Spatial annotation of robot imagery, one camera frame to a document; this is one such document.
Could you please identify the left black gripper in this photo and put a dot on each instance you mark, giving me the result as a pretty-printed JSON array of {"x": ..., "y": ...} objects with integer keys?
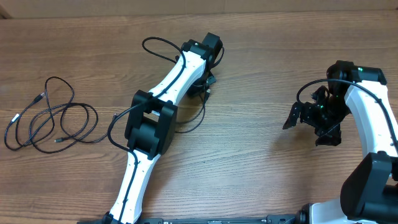
[{"x": 194, "y": 90}]

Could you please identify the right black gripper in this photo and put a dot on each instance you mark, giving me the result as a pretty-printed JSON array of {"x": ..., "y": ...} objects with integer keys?
[{"x": 334, "y": 133}]

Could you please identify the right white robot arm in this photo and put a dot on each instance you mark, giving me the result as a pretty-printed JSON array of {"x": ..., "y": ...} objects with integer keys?
[{"x": 365, "y": 196}]

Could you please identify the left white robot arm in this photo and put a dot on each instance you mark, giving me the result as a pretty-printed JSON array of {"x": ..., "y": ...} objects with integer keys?
[{"x": 152, "y": 119}]

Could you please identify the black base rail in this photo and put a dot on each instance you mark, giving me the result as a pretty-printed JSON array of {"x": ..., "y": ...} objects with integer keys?
[{"x": 269, "y": 219}]

